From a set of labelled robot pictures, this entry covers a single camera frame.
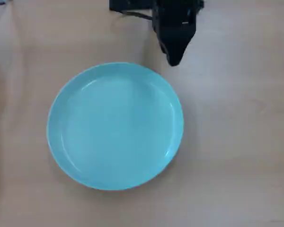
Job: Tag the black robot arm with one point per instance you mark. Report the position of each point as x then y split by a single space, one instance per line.
130 4

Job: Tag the light green round bowl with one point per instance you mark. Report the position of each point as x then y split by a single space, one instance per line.
113 127

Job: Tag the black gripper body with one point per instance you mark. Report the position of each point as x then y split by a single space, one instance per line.
172 11

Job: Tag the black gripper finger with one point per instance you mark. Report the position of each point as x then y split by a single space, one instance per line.
176 45
160 41

